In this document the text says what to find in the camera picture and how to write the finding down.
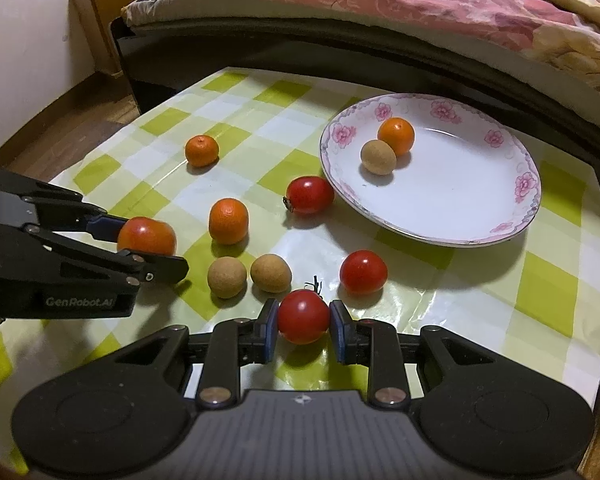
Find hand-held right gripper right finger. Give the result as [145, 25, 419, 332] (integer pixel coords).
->
[328, 300, 487, 409]

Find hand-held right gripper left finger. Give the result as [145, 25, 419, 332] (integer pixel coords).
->
[113, 299, 281, 409]

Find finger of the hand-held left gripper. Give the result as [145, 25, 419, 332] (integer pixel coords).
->
[0, 168, 131, 244]
[0, 224, 189, 288]

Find red tomato with stem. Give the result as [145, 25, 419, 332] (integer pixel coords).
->
[278, 276, 331, 345]

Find orange-red tomato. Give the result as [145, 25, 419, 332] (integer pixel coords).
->
[117, 216, 177, 257]

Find brown longan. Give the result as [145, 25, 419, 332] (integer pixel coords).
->
[207, 256, 248, 299]
[250, 254, 293, 294]
[361, 140, 397, 176]

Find small orange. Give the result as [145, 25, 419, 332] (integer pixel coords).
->
[209, 198, 250, 246]
[185, 135, 220, 168]
[377, 117, 416, 157]

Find red tomato with dark calyx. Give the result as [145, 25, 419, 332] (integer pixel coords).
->
[282, 175, 336, 215]

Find white plate with pink flowers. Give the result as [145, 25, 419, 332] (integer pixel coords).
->
[319, 93, 542, 248]

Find yellow wooden cabinet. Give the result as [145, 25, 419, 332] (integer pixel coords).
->
[86, 0, 148, 77]

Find bed mattress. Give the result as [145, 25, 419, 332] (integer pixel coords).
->
[121, 0, 600, 98]

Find dark bed frame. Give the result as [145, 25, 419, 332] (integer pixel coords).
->
[111, 14, 600, 171]

